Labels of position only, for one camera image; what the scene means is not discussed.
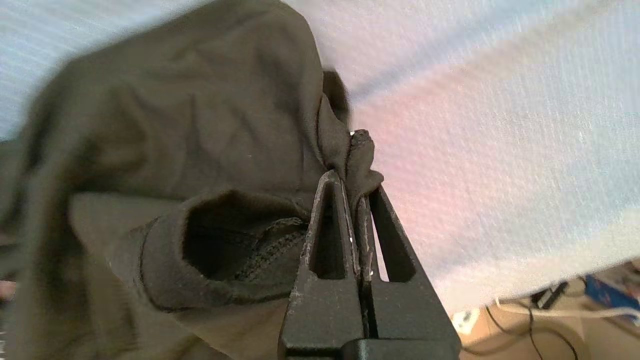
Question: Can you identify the blue box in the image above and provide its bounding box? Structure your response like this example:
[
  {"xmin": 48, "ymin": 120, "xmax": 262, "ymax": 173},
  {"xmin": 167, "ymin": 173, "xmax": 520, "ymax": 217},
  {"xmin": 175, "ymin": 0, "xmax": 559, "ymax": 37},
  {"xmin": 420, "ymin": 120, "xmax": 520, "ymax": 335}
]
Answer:
[{"xmin": 584, "ymin": 274, "xmax": 640, "ymax": 311}]

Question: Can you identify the white wall socket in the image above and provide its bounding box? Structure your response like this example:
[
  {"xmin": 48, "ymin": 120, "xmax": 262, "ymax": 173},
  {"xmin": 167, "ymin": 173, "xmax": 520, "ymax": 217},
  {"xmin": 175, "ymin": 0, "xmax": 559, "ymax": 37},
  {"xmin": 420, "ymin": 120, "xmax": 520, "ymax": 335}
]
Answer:
[{"xmin": 452, "ymin": 309, "xmax": 482, "ymax": 335}]

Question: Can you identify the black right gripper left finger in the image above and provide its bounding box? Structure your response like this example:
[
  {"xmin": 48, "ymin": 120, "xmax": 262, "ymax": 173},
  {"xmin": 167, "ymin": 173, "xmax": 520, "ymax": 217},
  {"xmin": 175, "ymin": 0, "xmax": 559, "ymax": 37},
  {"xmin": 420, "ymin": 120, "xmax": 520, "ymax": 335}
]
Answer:
[{"xmin": 278, "ymin": 170, "xmax": 366, "ymax": 358}]

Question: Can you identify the blue bed sheet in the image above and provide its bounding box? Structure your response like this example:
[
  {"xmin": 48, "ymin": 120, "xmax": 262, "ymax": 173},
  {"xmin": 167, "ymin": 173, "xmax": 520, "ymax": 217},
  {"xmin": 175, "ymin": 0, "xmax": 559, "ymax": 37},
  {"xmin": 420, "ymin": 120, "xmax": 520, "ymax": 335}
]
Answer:
[{"xmin": 0, "ymin": 0, "xmax": 640, "ymax": 317}]

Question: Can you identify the black power adapter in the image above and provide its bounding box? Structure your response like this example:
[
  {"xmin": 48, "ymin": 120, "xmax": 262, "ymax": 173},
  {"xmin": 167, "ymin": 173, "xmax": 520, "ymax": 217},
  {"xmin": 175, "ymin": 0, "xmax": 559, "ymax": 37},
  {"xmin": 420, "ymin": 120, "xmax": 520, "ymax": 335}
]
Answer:
[{"xmin": 531, "ymin": 281, "xmax": 570, "ymax": 310}]

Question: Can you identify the black moon print t-shirt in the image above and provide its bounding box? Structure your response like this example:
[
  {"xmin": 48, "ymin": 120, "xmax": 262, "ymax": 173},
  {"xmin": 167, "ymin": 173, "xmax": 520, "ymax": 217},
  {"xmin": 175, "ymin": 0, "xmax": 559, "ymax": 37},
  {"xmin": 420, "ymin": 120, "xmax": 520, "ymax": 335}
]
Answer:
[{"xmin": 0, "ymin": 0, "xmax": 386, "ymax": 360}]

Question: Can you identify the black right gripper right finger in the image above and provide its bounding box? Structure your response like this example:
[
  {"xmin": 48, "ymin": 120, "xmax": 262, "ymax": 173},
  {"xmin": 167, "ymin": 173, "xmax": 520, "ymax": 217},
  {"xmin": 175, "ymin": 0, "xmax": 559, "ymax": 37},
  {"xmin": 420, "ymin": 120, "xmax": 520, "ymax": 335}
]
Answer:
[{"xmin": 357, "ymin": 185, "xmax": 461, "ymax": 343}]

